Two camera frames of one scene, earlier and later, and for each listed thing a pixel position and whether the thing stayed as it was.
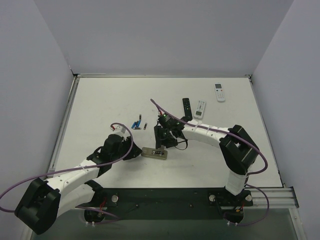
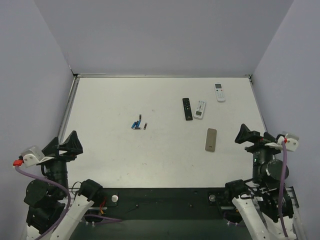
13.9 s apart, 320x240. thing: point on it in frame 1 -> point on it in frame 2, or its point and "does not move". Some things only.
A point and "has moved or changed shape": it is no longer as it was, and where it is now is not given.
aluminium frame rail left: (64, 123) does not move
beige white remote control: (155, 153) has moved or changed shape
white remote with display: (219, 92) does not move
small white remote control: (200, 109) does not move
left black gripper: (130, 149) -> (61, 155)
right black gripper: (165, 135) -> (258, 146)
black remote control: (187, 106) does not move
